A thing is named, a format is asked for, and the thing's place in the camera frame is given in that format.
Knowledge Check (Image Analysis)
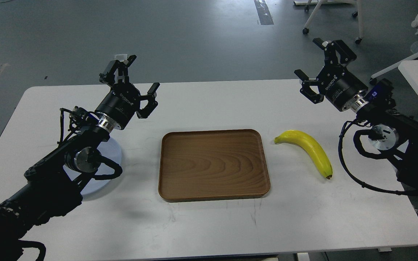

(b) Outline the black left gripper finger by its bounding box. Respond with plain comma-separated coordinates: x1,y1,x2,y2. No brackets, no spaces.
99,55,137,87
135,83,160,119

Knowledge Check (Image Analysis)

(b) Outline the light blue plate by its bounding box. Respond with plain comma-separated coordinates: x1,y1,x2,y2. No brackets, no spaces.
63,137,122,197

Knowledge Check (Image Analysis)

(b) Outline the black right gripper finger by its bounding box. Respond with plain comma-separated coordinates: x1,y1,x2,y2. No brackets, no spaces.
295,69,324,104
312,38,357,67

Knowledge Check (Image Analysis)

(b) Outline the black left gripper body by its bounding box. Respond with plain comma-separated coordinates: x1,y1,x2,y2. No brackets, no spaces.
95,84,141,129

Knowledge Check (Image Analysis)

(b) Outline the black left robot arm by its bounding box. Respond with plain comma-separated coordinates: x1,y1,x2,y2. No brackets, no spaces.
0,55,160,261

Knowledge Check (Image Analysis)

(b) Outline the brown wooden tray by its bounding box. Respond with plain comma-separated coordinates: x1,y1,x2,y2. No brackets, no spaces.
158,129,271,203

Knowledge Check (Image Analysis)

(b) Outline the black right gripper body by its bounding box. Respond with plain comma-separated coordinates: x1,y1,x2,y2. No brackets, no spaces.
317,65,368,111

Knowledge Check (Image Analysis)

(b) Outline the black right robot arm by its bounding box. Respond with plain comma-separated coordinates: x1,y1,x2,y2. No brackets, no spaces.
295,38,418,196

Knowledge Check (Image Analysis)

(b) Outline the yellow banana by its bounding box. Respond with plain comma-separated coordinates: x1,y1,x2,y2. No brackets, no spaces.
274,129,333,180

